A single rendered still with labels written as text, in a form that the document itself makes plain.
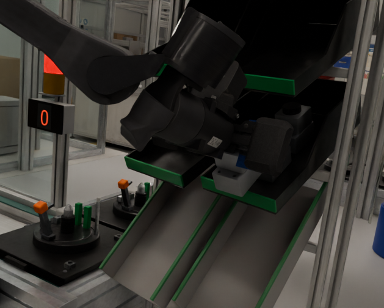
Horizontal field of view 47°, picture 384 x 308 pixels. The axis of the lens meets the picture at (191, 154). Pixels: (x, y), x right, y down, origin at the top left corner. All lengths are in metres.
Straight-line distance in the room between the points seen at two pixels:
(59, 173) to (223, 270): 0.59
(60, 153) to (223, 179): 0.66
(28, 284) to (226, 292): 0.36
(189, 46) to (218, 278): 0.43
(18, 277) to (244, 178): 0.50
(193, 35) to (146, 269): 0.47
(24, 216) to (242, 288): 0.70
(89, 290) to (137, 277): 0.10
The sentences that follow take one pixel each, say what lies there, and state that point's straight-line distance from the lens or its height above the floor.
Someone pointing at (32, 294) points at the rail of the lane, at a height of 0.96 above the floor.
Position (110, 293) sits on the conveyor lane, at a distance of 0.90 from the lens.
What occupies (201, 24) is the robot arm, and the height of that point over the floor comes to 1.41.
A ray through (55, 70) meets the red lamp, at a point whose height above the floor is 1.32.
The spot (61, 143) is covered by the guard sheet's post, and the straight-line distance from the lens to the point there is 1.17.
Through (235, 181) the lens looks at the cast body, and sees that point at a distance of 0.57.
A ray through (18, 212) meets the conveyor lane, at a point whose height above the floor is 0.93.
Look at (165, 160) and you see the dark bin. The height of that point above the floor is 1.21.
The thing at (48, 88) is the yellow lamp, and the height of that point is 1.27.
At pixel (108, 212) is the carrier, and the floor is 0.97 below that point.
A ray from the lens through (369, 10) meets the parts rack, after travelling 0.70.
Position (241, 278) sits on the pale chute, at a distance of 0.74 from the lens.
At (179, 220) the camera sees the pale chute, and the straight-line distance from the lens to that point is 0.81.
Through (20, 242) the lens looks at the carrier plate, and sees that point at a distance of 1.01.
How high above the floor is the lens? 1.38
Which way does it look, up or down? 12 degrees down
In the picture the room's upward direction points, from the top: 6 degrees clockwise
